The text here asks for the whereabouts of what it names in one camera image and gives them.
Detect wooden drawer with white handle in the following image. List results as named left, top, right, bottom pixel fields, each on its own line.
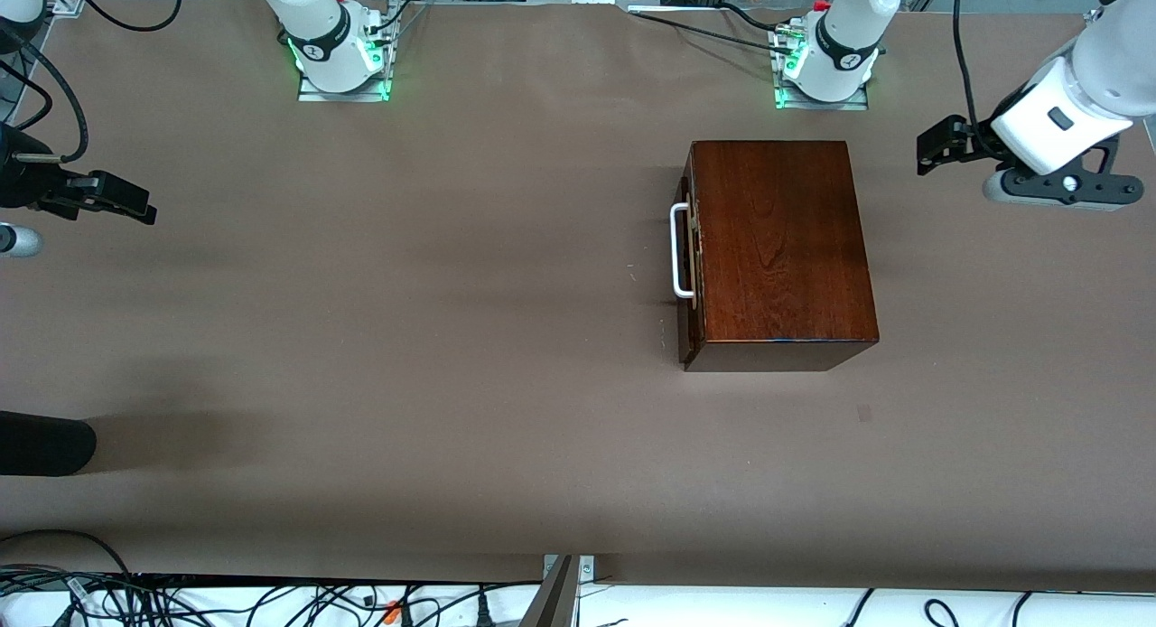
left=670, top=177, right=702, bottom=364

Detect dark wooden drawer cabinet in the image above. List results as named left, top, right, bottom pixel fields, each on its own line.
left=677, top=140, right=880, bottom=373

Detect black cylindrical object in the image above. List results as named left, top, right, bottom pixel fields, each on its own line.
left=0, top=410, right=98, bottom=477

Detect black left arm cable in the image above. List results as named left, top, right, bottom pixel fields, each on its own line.
left=953, top=0, right=1005, bottom=151

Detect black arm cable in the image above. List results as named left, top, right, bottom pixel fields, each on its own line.
left=0, top=0, right=183, bottom=164
left=953, top=0, right=1005, bottom=151

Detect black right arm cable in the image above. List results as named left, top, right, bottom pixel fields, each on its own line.
left=0, top=0, right=183, bottom=164

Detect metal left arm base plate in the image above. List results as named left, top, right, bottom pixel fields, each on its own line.
left=772, top=26, right=870, bottom=111

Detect short black table cable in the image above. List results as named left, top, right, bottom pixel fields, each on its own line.
left=718, top=2, right=791, bottom=33

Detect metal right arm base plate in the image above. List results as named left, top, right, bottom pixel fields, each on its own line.
left=298, top=4, right=394, bottom=102

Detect long black table cable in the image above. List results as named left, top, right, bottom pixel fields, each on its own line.
left=628, top=11, right=796, bottom=54

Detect black arched cable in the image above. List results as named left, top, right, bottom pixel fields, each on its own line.
left=0, top=529, right=132, bottom=578

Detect tangled black cables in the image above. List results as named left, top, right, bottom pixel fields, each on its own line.
left=0, top=568, right=543, bottom=627

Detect aluminium frame post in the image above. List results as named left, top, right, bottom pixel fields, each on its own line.
left=519, top=555, right=597, bottom=627

